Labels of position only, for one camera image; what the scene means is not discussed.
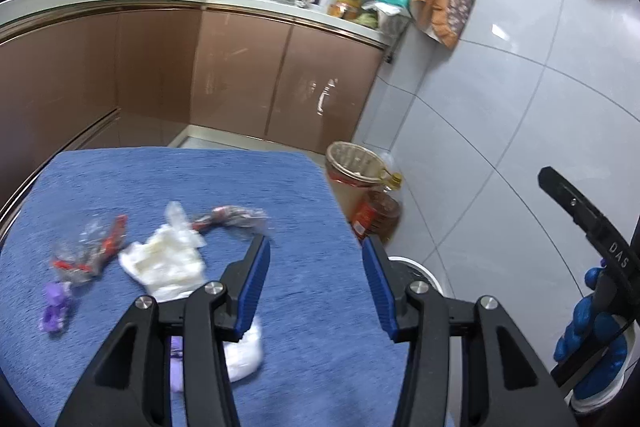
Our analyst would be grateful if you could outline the cooking oil bottle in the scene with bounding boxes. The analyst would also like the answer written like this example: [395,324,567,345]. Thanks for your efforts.
[351,157,403,244]

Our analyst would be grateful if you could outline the person's right hand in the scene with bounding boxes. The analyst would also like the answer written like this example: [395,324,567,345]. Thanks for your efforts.
[553,267,629,400]

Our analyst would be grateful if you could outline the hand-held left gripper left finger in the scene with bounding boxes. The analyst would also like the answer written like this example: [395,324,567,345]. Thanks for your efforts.
[54,234,272,427]

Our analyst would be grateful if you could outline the white trash bin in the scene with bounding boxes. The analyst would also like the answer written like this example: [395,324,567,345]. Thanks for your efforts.
[386,255,442,295]

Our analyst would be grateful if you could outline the brown kitchen counter cabinet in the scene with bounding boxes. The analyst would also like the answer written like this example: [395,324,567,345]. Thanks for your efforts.
[0,0,391,228]

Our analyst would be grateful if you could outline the clear wrapper with red print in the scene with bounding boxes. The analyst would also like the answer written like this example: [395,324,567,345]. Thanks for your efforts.
[50,214,128,285]
[192,205,273,240]

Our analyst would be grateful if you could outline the white bag with vegetables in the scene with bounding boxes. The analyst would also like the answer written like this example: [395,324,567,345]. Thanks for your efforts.
[360,1,413,42]

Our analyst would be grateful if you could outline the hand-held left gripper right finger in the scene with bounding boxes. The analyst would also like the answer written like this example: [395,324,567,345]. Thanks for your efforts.
[361,236,581,427]

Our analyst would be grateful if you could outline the blue towel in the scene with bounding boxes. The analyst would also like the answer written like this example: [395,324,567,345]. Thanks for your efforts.
[0,147,456,427]

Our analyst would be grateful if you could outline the white tissue wad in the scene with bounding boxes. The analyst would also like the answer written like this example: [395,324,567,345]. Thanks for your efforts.
[222,319,264,383]

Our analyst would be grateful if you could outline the beige bin with clear liner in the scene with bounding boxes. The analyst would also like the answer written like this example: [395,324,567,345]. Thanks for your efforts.
[325,141,396,218]

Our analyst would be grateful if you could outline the purple wrapper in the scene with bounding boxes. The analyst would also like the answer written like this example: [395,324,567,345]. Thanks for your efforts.
[40,282,73,335]

